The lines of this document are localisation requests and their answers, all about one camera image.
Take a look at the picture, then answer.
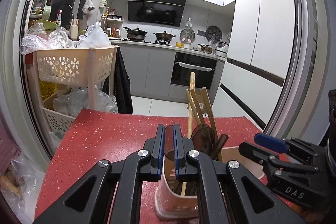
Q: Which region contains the plain wooden chopstick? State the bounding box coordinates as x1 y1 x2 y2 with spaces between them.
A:
200 87 218 148

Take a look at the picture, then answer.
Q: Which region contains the chopstick with patterned tip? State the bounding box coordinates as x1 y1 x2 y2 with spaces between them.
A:
180 72 196 197

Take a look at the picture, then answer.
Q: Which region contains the dark translucent spoon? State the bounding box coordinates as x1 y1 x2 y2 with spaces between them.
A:
210 134 229 160
164 124 174 162
191 124 218 160

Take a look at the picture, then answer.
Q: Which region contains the chopstick with blue tip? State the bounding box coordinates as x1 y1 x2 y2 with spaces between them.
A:
191 89 205 125

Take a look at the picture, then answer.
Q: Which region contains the black kitchen faucet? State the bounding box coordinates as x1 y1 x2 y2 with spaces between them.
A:
58 4 74 28

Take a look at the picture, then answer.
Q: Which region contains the beige utensil holder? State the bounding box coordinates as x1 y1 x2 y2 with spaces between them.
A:
154 146 266 219

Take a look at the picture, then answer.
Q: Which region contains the plastic bag with food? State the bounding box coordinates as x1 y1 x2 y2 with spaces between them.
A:
1 154 43 215

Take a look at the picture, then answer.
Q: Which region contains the black hanging apron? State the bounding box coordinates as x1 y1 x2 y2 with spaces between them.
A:
102 48 133 114

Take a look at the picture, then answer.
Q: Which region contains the white refrigerator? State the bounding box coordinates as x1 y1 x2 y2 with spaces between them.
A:
213 0 295 129

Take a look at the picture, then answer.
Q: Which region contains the built-in black oven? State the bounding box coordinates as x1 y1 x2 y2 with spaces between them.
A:
171 52 217 90

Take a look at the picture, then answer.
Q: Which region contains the beige plastic storage cart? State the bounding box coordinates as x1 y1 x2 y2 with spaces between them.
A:
27 45 118 147

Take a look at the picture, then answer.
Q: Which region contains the round steamer rack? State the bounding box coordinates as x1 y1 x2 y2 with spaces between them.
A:
180 28 195 44

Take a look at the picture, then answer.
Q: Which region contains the black pot right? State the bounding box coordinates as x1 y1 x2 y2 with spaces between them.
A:
154 31 175 45

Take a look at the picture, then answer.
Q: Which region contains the black wok left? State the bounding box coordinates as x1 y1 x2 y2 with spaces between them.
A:
123 27 147 42

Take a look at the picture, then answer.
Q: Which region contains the clear plastic bag on cart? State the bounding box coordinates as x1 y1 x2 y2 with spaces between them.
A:
21 22 75 55

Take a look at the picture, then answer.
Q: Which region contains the black range hood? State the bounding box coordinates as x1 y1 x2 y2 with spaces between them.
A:
127 0 186 27

